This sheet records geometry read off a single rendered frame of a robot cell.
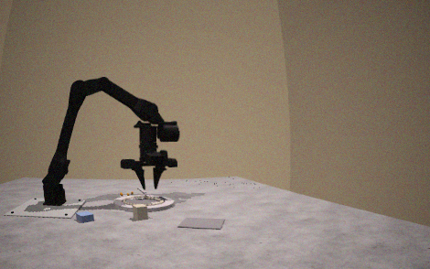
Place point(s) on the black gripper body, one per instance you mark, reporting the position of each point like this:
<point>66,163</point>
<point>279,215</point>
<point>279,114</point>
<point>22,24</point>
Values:
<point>131,163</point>

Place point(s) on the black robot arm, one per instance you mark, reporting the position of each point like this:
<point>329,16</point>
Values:
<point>54,193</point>

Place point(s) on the blue rectangular block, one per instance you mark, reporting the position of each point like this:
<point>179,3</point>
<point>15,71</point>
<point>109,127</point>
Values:
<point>84,216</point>

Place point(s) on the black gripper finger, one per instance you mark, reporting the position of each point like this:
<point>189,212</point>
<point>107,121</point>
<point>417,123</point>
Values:
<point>157,175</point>
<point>141,176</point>

